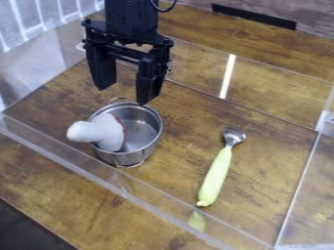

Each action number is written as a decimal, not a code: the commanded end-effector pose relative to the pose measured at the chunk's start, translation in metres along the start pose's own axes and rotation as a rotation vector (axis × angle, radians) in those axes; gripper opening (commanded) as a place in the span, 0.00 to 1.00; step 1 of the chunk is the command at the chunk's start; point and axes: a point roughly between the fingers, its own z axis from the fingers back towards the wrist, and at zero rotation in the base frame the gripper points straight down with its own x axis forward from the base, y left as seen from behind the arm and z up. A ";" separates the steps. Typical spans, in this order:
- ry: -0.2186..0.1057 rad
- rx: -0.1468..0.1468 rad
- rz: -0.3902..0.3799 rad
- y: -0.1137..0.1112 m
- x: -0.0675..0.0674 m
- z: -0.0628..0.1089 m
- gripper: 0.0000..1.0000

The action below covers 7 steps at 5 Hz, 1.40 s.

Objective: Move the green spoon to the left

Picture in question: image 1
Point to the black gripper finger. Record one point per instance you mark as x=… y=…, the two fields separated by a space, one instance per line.
x=102 y=64
x=150 y=80

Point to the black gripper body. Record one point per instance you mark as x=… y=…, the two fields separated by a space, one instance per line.
x=130 y=48

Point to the green handled metal spoon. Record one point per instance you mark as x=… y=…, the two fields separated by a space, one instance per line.
x=218 y=170

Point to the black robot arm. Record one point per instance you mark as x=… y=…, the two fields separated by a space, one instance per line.
x=131 y=16

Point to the small stainless steel pot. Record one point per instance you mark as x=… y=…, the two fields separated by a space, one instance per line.
x=143 y=130

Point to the white toy mushroom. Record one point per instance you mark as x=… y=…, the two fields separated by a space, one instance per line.
x=103 y=130

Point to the black strip on table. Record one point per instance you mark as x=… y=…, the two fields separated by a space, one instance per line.
x=253 y=16

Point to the clear acrylic enclosure wall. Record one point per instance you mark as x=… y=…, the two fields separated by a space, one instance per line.
x=244 y=75

